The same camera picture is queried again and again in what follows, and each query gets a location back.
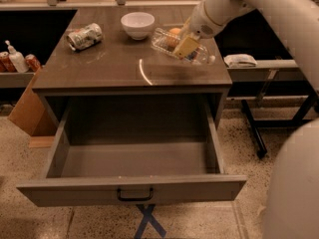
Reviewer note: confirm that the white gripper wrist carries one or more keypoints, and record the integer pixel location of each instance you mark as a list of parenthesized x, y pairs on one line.
[(200, 22)]

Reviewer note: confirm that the clear plastic water bottle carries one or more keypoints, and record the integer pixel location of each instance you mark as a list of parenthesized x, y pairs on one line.
[(200, 56)]

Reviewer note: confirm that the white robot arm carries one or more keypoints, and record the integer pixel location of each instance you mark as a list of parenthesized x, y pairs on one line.
[(292, 209)]

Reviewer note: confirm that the grey cabinet with counter top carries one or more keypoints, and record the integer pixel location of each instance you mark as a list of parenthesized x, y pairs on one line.
[(123, 90)]

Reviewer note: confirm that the open grey top drawer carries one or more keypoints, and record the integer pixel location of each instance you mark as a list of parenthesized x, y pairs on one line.
[(90, 174)]

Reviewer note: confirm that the white pump bottle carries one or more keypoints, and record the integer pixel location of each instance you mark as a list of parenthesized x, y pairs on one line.
[(17, 59)]

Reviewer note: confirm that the orange fruit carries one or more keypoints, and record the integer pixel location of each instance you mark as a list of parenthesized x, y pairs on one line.
[(171, 38)]

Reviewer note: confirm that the white ceramic bowl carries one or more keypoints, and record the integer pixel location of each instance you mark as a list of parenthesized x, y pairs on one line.
[(138, 25)]

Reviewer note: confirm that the folded white cloth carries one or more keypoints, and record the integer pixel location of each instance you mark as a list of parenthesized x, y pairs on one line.
[(239, 61)]

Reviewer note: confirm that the grey side shelf right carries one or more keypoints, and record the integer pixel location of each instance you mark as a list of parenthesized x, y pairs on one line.
[(268, 70)]

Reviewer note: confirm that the grey side shelf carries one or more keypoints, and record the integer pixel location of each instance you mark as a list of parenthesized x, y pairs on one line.
[(268, 70), (15, 80)]

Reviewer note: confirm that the crushed silver drink can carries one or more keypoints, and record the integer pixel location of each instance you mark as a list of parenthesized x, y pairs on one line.
[(85, 37)]

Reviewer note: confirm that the brown cardboard box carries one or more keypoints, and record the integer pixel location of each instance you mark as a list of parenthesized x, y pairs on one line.
[(30, 115)]

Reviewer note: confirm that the blue tape cross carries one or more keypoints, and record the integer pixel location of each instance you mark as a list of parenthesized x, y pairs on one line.
[(148, 218)]

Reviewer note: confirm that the red soda can at edge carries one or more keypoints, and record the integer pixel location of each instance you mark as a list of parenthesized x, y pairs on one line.
[(5, 64)]

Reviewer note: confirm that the grey side shelf left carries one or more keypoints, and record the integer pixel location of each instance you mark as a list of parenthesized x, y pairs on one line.
[(15, 80)]

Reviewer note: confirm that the black drawer handle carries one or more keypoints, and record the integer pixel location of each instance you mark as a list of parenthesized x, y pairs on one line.
[(134, 196)]

